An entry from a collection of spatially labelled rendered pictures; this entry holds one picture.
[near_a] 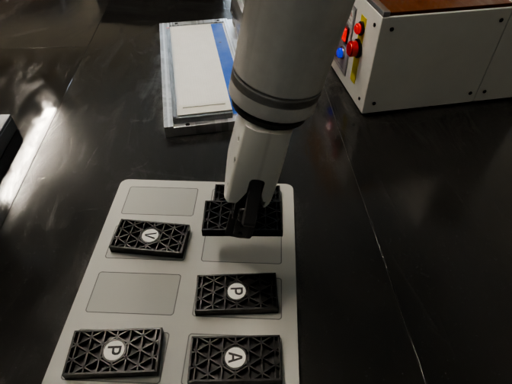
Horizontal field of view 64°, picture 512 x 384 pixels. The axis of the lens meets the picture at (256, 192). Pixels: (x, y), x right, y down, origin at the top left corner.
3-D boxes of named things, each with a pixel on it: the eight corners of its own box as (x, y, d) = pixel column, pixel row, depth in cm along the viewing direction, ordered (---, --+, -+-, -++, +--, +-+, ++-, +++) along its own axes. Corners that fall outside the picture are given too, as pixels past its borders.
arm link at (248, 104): (235, 41, 40) (230, 68, 42) (230, 90, 34) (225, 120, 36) (318, 58, 41) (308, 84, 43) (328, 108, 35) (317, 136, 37)
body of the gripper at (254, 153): (235, 59, 42) (219, 144, 50) (231, 118, 35) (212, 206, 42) (307, 73, 43) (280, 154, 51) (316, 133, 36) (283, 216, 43)
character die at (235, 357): (192, 340, 46) (191, 336, 45) (279, 339, 46) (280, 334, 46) (188, 386, 43) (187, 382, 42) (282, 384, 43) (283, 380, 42)
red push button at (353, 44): (344, 53, 77) (347, 36, 75) (353, 52, 77) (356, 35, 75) (350, 62, 75) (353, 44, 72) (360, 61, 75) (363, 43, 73)
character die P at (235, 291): (198, 280, 52) (196, 274, 51) (275, 277, 52) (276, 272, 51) (195, 315, 48) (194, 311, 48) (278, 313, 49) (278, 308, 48)
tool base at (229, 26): (160, 32, 104) (158, 17, 102) (241, 26, 107) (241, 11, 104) (165, 137, 74) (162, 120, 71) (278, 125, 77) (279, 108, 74)
